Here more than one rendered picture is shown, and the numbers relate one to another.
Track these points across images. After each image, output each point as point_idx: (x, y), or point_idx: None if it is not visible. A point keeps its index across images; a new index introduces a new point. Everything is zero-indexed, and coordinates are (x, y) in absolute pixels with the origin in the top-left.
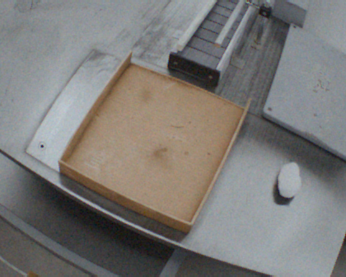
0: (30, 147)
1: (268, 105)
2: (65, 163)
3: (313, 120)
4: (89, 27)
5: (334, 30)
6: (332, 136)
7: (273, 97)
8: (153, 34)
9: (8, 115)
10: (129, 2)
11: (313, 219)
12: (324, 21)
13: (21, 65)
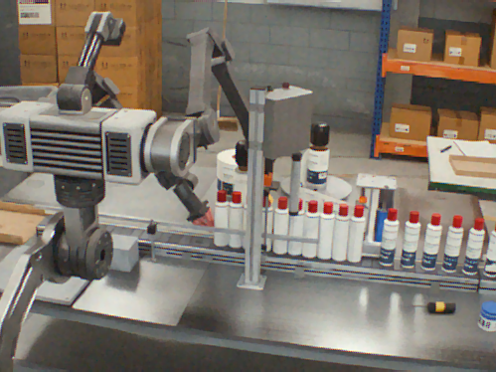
0: (5, 201)
1: (22, 246)
2: None
3: (12, 261)
4: None
5: (118, 287)
6: (0, 269)
7: (28, 248)
8: None
9: (24, 193)
10: (106, 212)
11: None
12: (129, 282)
13: None
